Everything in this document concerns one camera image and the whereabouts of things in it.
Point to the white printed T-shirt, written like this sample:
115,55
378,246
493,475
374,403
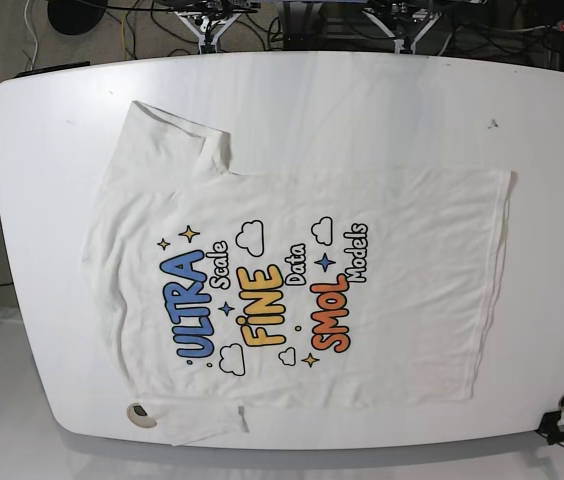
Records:
320,289

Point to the black round stand base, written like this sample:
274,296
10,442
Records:
71,18

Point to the left table cable grommet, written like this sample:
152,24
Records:
138,416

